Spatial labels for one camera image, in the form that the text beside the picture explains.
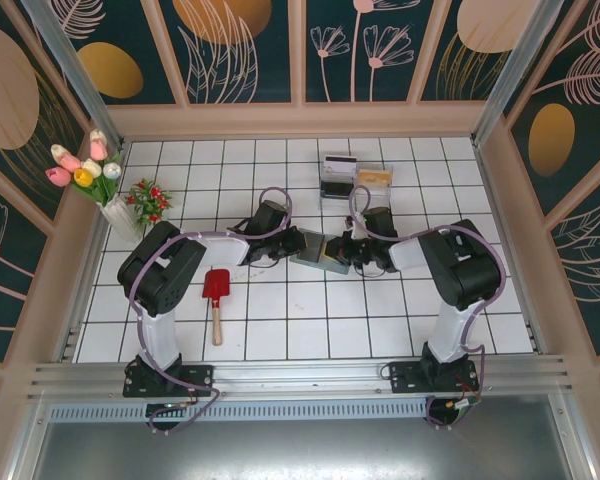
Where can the green folding card holder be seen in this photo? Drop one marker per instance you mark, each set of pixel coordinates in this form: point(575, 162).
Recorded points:
point(336, 269)

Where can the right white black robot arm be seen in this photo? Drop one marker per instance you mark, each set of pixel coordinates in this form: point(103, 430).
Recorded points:
point(410, 250)

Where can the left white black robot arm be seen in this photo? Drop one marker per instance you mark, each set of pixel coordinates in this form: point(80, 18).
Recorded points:
point(220, 247)

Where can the dark credit card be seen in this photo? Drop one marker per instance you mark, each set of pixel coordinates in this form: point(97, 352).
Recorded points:
point(315, 245)

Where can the clear stepped acrylic card stand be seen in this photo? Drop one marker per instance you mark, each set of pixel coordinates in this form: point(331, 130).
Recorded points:
point(335, 202)

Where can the gold card in box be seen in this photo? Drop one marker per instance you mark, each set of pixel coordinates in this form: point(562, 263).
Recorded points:
point(375, 177)

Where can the black card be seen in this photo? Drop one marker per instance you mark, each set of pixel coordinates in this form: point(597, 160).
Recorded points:
point(335, 189)

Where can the white card magnetic stripe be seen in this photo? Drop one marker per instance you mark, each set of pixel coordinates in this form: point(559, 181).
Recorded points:
point(340, 167)

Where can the small red flower plant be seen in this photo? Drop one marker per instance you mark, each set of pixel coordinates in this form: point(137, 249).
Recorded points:
point(150, 202)

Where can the white ribbed vase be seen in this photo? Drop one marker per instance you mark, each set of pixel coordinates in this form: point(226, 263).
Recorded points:
point(120, 220)

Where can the pastel artificial tulip bouquet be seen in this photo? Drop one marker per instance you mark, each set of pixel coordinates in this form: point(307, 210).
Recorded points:
point(87, 172)

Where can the grey metal sheet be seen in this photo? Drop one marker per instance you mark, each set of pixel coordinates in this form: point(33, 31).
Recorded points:
point(300, 450)

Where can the small green circuit board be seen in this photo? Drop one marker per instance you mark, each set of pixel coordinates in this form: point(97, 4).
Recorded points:
point(464, 404)

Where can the aluminium mounting rail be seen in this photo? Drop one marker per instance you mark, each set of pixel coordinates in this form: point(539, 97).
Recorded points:
point(300, 380)

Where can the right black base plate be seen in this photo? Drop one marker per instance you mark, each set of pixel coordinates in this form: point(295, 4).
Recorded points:
point(405, 377)

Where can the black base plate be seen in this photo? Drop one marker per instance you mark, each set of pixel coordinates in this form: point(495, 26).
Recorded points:
point(405, 377)
point(197, 377)

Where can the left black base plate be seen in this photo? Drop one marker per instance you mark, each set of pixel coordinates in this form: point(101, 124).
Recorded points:
point(197, 377)

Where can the aluminium frame post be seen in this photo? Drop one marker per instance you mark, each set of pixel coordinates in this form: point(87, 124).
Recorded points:
point(514, 75)
point(78, 75)

